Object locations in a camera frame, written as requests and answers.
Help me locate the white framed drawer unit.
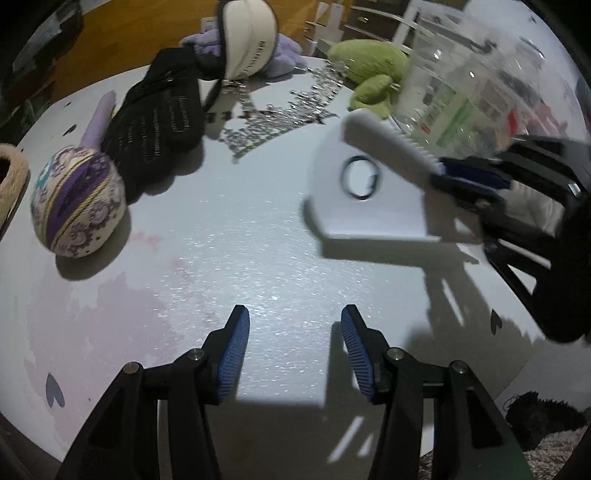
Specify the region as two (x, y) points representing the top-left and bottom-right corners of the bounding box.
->
(344, 0), (419, 49)

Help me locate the cream visor cap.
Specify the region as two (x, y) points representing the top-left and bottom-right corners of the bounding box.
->
(204, 0), (279, 114)

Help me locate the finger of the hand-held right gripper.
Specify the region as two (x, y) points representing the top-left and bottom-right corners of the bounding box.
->
(438, 137), (591, 197)
(428, 173), (561, 301)

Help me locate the white wooden stand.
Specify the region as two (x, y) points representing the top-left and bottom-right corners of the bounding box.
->
(305, 2), (347, 54)

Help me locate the purple patterned fabric ball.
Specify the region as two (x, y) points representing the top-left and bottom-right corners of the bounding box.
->
(29, 91), (127, 258)

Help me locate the clear plastic storage container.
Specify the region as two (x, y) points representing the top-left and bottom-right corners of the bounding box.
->
(392, 0), (578, 160)

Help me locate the beige fuzzy pouch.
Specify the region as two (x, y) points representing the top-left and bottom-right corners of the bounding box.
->
(0, 143), (29, 241)

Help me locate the beige shaggy rug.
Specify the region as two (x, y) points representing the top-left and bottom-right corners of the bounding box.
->
(499, 388), (591, 480)

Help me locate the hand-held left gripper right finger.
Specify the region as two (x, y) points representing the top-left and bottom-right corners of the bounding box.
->
(340, 305), (536, 480)

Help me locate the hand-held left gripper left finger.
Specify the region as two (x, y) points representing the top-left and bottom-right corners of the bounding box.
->
(56, 304), (251, 480)

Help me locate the purple plush toy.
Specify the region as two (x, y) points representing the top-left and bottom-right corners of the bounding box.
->
(179, 30), (303, 81)

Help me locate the green plush toy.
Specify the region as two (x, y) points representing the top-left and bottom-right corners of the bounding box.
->
(327, 39), (411, 118)

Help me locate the black stitched cloth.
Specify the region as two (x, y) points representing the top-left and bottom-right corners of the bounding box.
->
(100, 46), (204, 204)

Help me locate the black furry object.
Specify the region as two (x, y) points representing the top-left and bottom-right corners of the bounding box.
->
(505, 391), (588, 452)

